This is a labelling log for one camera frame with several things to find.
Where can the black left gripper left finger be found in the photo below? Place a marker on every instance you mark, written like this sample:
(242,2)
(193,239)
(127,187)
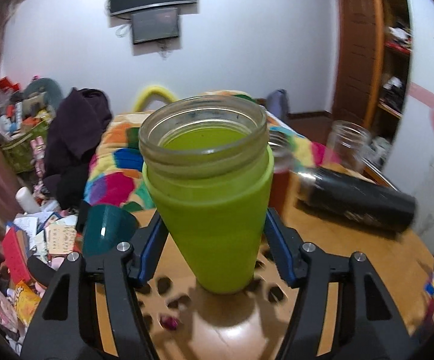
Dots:
(65,324)

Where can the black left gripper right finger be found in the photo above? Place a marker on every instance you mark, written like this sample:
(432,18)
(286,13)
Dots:
(368,322)

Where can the green sleeved glass cup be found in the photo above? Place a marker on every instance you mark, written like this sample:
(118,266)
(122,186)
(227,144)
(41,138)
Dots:
(208,168)

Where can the dark teal plastic cup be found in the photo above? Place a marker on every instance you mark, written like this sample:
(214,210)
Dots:
(105,227)

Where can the yellow snack packet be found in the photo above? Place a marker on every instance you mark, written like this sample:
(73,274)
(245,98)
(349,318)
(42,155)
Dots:
(26,302)

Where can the red book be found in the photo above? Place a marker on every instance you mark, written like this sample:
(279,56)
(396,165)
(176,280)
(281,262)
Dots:
(15,257)

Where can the black cylindrical thermos bottle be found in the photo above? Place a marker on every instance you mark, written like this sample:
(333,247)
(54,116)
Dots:
(356,199)

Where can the white plastic bottle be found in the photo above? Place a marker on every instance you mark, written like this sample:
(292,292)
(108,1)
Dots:
(27,202)

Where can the colourful patchwork blanket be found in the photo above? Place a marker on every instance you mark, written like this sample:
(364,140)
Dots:
(115,171)

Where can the white refrigerator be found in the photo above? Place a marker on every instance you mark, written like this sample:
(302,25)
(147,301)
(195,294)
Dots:
(410,166)

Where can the green patterned bag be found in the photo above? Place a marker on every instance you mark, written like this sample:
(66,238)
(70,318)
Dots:
(18,152)

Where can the clear glass jar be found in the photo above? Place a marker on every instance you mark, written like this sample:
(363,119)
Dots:
(347,145)

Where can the red lidded glass jar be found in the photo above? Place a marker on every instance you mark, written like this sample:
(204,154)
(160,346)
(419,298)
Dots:
(283,165)

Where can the dark purple clothing pile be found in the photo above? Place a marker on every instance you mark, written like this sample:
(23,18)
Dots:
(72,141)

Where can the wooden shelf unit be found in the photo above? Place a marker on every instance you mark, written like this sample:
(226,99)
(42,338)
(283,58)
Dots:
(374,62)

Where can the yellow curved handle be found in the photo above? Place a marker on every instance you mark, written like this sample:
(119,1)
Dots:
(150,93)

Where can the small wall monitor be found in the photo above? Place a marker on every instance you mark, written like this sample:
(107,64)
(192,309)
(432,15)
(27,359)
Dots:
(154,25)

